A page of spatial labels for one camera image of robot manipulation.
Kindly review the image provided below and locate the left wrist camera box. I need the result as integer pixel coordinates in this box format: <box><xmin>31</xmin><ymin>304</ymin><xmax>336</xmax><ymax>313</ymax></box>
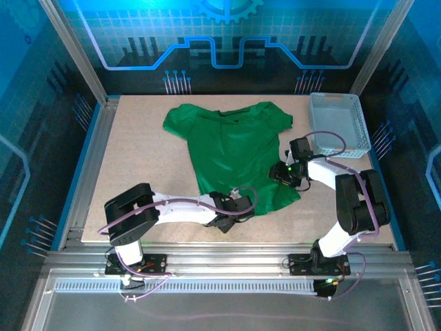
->
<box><xmin>229</xmin><ymin>187</ymin><xmax>256</xmax><ymax>217</ymax></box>

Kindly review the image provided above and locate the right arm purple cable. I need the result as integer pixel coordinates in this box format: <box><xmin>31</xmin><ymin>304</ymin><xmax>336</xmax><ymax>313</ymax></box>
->
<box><xmin>305</xmin><ymin>130</ymin><xmax>382</xmax><ymax>301</ymax></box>

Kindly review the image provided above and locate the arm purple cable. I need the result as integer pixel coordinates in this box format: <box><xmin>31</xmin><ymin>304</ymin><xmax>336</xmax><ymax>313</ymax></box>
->
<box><xmin>305</xmin><ymin>130</ymin><xmax>382</xmax><ymax>301</ymax></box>
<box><xmin>98</xmin><ymin>185</ymin><xmax>258</xmax><ymax>303</ymax></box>

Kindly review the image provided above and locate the aluminium table edge rail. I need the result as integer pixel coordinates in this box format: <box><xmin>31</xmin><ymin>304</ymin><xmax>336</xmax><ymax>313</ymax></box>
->
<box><xmin>43</xmin><ymin>241</ymin><xmax>414</xmax><ymax>279</ymax></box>

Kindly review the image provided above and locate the grey lower frame panel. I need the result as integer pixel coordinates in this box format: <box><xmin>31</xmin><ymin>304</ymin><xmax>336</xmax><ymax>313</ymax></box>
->
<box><xmin>20</xmin><ymin>268</ymin><xmax>435</xmax><ymax>331</ymax></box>

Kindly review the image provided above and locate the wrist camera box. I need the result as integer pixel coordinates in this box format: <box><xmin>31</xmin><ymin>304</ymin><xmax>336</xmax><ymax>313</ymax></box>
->
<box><xmin>288</xmin><ymin>137</ymin><xmax>314</xmax><ymax>160</ymax></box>
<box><xmin>229</xmin><ymin>187</ymin><xmax>256</xmax><ymax>217</ymax></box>

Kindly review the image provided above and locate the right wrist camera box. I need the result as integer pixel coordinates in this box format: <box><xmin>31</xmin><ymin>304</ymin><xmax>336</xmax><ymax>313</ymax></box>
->
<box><xmin>288</xmin><ymin>137</ymin><xmax>314</xmax><ymax>160</ymax></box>

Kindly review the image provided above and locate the green t-shirt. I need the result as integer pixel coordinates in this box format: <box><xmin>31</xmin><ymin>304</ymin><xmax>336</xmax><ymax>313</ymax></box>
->
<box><xmin>162</xmin><ymin>101</ymin><xmax>301</xmax><ymax>217</ymax></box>

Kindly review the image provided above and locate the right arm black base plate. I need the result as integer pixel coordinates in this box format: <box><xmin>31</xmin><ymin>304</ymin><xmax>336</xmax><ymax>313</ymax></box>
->
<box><xmin>288</xmin><ymin>253</ymin><xmax>351</xmax><ymax>277</ymax></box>

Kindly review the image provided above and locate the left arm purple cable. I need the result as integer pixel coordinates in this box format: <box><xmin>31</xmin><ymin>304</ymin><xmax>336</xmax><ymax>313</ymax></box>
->
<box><xmin>98</xmin><ymin>185</ymin><xmax>258</xmax><ymax>303</ymax></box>

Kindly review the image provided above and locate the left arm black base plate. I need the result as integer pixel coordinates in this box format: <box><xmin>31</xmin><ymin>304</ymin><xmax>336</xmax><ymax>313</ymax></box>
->
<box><xmin>105</xmin><ymin>254</ymin><xmax>169</xmax><ymax>276</ymax></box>

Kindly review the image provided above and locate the black controller box with lights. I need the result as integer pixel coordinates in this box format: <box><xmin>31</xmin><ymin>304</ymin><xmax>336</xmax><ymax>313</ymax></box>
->
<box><xmin>313</xmin><ymin>278</ymin><xmax>338</xmax><ymax>299</ymax></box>

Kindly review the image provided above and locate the aluminium frame post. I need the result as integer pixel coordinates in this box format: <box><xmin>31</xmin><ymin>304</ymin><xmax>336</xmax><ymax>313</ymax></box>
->
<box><xmin>348</xmin><ymin>0</ymin><xmax>416</xmax><ymax>101</ymax></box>
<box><xmin>38</xmin><ymin>0</ymin><xmax>111</xmax><ymax>104</ymax></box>

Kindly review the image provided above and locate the aluminium side rail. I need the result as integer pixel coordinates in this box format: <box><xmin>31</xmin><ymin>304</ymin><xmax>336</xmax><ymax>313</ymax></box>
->
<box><xmin>57</xmin><ymin>96</ymin><xmax>121</xmax><ymax>251</ymax></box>

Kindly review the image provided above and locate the pale blue plastic basket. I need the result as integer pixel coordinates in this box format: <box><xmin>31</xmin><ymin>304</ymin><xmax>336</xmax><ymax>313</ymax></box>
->
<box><xmin>307</xmin><ymin>92</ymin><xmax>373</xmax><ymax>160</ymax></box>

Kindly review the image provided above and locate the slotted grey cable duct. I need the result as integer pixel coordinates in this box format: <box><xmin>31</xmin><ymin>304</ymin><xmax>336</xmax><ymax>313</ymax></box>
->
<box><xmin>53</xmin><ymin>278</ymin><xmax>318</xmax><ymax>294</ymax></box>

